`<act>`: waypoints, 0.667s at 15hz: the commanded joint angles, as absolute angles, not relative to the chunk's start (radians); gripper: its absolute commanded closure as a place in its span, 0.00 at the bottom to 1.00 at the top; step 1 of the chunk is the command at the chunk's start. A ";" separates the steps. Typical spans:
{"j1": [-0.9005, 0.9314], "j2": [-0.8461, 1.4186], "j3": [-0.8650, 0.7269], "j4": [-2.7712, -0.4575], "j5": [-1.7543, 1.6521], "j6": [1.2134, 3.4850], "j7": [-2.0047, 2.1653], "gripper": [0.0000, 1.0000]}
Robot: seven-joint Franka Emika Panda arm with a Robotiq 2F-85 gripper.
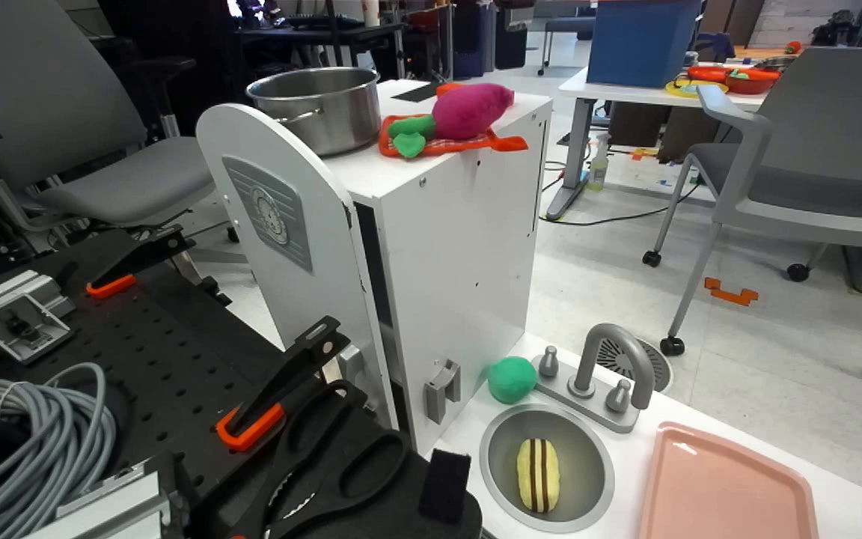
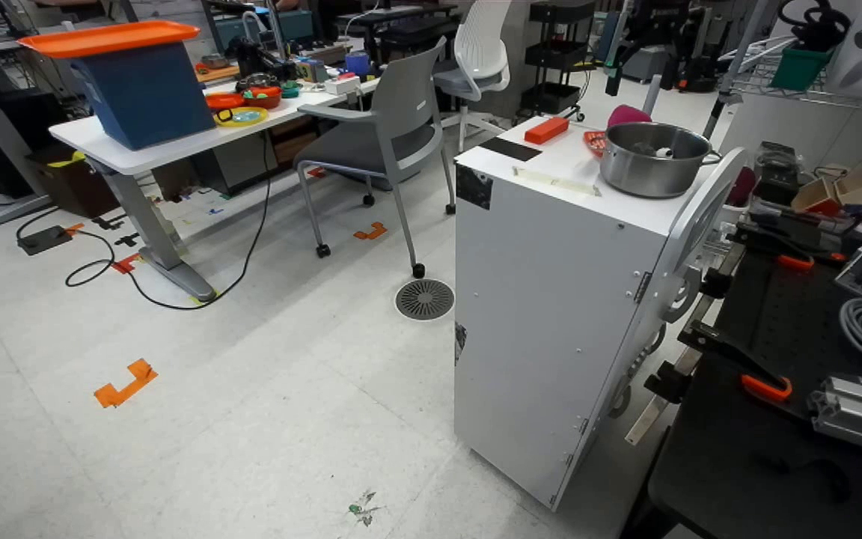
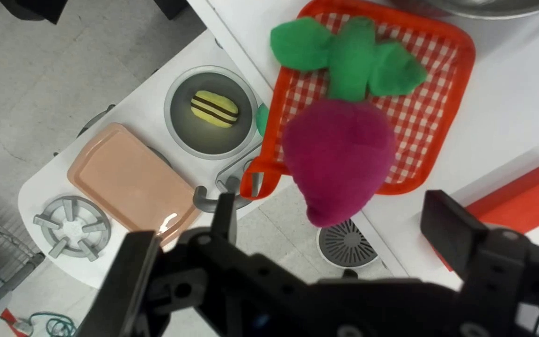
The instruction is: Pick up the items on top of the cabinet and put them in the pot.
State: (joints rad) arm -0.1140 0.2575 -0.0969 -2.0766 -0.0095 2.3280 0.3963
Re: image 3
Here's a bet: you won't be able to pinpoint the white toy kitchen counter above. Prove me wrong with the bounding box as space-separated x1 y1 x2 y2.
17 28 285 288

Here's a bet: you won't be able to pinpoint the grey toy stove burner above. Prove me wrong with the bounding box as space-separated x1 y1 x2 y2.
32 192 115 262

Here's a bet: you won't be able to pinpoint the white toy cabinet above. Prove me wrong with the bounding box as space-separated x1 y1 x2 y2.
188 0 539 295

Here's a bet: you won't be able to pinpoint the pink plastic tray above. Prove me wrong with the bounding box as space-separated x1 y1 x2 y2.
66 121 203 245

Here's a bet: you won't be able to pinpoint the magenta plush beet green leaves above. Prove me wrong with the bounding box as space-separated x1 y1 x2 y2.
268 15 431 230

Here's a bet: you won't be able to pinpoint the orange rectangular block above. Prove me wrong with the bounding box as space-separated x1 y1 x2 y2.
444 159 539 277

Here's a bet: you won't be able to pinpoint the red checkered pot holder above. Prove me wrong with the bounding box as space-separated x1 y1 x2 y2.
238 0 478 202

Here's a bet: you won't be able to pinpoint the yellow striped toy macaron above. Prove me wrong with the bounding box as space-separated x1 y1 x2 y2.
190 88 242 131

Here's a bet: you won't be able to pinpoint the grey toy faucet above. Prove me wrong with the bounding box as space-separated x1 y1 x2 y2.
191 148 266 215

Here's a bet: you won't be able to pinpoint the round burner with yellow stripes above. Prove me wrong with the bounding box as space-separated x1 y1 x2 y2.
163 63 262 161

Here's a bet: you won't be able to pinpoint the green cord loop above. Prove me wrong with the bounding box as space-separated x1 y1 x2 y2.
29 310 79 337

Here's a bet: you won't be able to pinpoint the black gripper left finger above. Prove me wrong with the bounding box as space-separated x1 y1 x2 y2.
210 191 238 245

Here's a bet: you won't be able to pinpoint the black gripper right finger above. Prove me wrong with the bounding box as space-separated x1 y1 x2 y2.
420 189 491 279

